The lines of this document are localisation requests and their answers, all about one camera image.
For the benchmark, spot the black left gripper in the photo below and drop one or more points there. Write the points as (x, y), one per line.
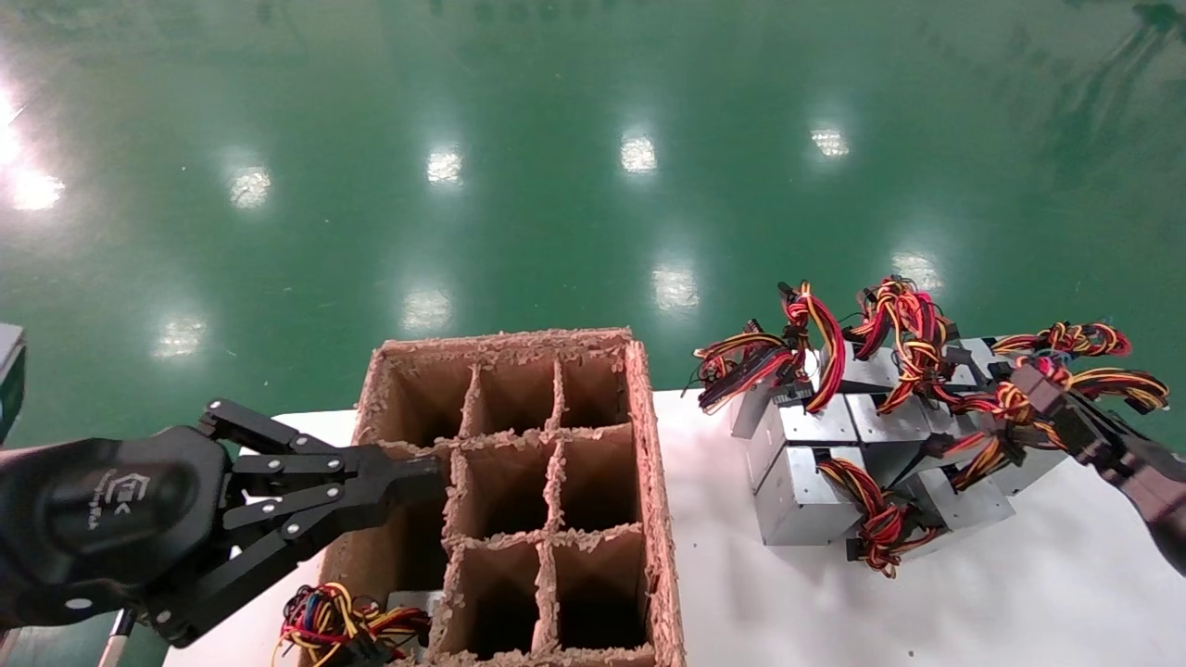
(102, 528)

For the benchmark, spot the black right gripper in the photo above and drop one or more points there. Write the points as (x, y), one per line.
(1158, 491)

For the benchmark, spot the white pole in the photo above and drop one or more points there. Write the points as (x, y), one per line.
(116, 639)

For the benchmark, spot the brown cardboard divider box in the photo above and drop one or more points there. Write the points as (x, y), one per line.
(547, 602)

